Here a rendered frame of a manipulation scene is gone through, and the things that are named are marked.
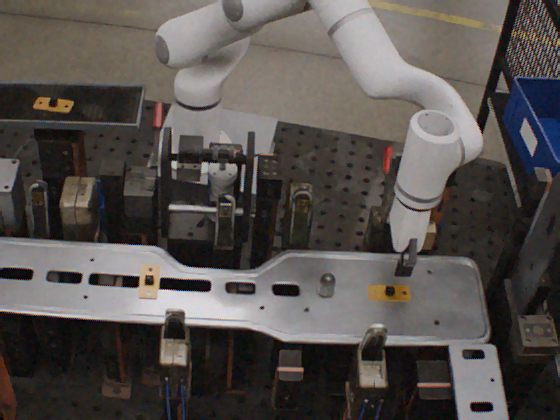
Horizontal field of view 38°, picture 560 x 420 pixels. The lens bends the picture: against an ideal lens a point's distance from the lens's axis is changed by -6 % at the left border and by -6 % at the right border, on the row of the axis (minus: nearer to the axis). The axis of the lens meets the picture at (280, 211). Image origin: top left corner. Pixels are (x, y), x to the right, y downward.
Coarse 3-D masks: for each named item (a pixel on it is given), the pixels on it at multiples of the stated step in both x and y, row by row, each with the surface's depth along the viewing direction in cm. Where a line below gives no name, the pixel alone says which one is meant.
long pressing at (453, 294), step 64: (0, 256) 164; (64, 256) 166; (128, 256) 167; (320, 256) 172; (384, 256) 173; (448, 256) 174; (128, 320) 157; (192, 320) 158; (256, 320) 159; (320, 320) 160; (384, 320) 162; (448, 320) 163
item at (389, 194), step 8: (392, 160) 162; (400, 160) 163; (392, 168) 163; (392, 176) 164; (392, 184) 166; (384, 192) 168; (392, 192) 167; (384, 200) 168; (392, 200) 169; (384, 208) 169; (384, 216) 170
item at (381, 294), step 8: (368, 288) 166; (376, 288) 167; (384, 288) 167; (400, 288) 167; (408, 288) 167; (376, 296) 165; (384, 296) 165; (392, 296) 166; (400, 296) 166; (408, 296) 166
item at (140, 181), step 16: (128, 176) 172; (144, 176) 173; (128, 192) 169; (144, 192) 169; (128, 208) 171; (144, 208) 171; (128, 224) 174; (144, 224) 174; (128, 240) 179; (144, 240) 179
